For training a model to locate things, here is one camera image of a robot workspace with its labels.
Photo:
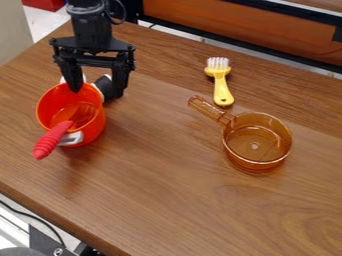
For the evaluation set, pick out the clear orange toy pot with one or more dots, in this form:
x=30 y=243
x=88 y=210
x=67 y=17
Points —
x=258 y=143

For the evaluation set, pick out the white and grey toy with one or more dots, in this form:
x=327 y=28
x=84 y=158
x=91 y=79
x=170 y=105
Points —
x=72 y=138

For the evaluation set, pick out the orange plastic cup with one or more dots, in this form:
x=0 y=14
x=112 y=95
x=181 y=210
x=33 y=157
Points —
x=89 y=126

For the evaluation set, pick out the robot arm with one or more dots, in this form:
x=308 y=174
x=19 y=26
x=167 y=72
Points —
x=87 y=4

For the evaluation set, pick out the red box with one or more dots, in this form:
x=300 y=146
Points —
x=42 y=4

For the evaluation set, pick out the wooden furniture with black frame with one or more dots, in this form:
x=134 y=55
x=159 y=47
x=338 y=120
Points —
x=249 y=23

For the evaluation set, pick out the black and white toy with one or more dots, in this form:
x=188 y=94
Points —
x=105 y=87

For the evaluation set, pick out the yellow brush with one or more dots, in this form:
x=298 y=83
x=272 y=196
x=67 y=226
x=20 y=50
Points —
x=221 y=87

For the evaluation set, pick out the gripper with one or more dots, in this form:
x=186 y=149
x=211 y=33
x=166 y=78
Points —
x=92 y=33

